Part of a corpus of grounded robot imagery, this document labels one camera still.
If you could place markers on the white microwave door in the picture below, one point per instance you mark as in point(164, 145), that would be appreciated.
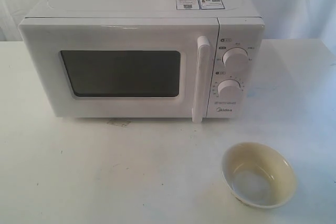
point(124, 67)

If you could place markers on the cream ceramic bowl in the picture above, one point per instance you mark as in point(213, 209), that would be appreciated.
point(258, 176)

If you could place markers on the white microwave oven body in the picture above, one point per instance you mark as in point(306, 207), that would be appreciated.
point(240, 25)

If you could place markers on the clear tape patch on table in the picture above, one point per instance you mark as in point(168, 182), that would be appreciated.
point(119, 123)

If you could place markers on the lower white control knob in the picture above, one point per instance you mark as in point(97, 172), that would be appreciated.
point(229, 88)

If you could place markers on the white control knob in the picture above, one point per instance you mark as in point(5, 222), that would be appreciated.
point(235, 58)
point(229, 88)

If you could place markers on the upper white control knob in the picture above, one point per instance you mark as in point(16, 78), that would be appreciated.
point(235, 58)

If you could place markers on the right blue label sticker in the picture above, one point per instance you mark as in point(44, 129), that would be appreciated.
point(211, 4)

